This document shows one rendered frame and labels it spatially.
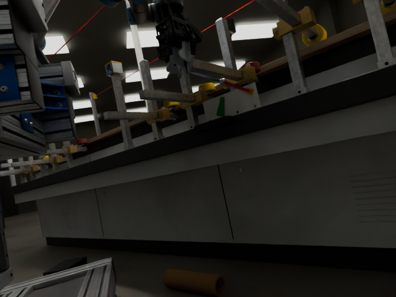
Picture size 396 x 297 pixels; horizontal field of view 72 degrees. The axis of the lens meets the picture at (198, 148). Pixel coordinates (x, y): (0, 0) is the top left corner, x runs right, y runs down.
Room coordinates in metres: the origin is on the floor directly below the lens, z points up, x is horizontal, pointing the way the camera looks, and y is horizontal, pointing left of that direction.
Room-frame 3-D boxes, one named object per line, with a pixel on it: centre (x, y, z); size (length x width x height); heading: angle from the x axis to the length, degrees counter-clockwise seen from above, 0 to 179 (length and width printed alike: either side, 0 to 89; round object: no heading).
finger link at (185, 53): (0.79, -0.02, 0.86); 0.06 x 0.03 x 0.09; 141
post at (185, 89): (1.26, -0.01, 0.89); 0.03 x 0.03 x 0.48; 51
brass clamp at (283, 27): (0.93, -0.41, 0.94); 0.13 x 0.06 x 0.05; 51
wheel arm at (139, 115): (1.32, 0.22, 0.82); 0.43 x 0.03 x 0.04; 141
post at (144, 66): (1.42, 0.19, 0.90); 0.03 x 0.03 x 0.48; 51
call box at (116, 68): (1.58, 0.39, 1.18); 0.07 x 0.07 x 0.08; 51
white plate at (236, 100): (1.10, -0.16, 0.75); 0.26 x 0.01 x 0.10; 51
